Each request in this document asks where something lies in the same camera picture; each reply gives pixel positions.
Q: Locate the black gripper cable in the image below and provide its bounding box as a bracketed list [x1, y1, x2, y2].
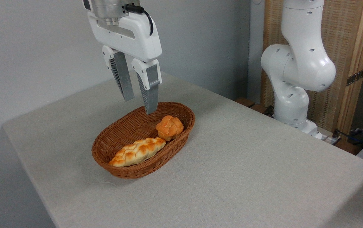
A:
[125, 3, 154, 36]

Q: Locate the brown woven wicker basket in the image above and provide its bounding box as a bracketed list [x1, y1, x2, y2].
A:
[92, 102, 196, 180]

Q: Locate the wooden rattan folding screen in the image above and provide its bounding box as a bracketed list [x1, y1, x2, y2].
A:
[260, 0, 363, 137]

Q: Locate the black power cable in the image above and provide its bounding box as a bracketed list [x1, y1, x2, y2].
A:
[333, 128, 363, 143]

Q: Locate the grey tablecloth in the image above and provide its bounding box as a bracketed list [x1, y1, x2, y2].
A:
[2, 70, 363, 228]

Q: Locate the dark metal screen hinge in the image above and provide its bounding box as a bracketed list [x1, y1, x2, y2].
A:
[346, 68, 363, 87]

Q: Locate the long braided bread loaf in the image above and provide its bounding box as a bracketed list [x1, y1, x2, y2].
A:
[108, 137, 167, 168]

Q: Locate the round orange bread roll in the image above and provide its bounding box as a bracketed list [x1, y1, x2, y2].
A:
[156, 115, 184, 142]

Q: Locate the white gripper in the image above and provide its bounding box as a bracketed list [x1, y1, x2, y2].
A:
[87, 11, 162, 115]

